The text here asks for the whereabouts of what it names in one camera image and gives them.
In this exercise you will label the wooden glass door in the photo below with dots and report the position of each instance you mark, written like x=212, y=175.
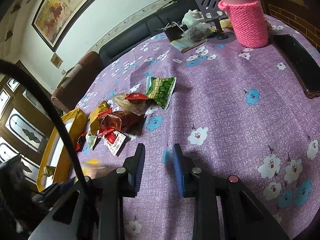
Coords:
x=25, y=126

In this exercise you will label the black phone stand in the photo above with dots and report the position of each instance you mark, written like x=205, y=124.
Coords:
x=211, y=13

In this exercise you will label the red white snack sachet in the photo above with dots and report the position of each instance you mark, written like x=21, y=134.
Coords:
x=114, y=141

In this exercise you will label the dark red snack packet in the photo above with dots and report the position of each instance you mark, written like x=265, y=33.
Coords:
x=123, y=121

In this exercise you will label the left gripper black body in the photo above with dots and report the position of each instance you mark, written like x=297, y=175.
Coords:
x=27, y=197

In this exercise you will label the framed horse painting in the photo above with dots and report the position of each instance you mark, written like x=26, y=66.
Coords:
x=54, y=18

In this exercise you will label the green pea snack packet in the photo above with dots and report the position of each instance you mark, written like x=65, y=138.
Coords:
x=160, y=90

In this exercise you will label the pink bottle with knit sleeve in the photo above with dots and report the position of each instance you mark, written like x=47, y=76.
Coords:
x=247, y=20

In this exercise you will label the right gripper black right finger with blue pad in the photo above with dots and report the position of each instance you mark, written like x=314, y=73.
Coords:
x=223, y=207

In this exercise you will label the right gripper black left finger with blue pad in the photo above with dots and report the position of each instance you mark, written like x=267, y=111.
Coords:
x=96, y=210

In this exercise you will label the purple floral tablecloth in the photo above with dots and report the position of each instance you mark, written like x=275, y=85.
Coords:
x=234, y=110

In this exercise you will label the small red candy packet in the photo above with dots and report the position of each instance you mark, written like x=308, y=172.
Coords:
x=136, y=97

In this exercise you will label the yellow cardboard tray box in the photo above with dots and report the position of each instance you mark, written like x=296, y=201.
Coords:
x=56, y=163

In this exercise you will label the small black box device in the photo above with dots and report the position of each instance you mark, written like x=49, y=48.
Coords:
x=172, y=30

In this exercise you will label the brown armchair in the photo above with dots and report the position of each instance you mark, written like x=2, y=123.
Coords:
x=75, y=83

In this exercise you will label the booklet on table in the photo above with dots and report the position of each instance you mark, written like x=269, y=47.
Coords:
x=183, y=45

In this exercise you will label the black leather sofa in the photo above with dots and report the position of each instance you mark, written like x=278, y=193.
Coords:
x=144, y=29

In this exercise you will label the gold foil snack packet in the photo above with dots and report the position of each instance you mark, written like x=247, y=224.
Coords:
x=101, y=110

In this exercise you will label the black smartphone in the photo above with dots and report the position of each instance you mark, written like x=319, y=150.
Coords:
x=304, y=66

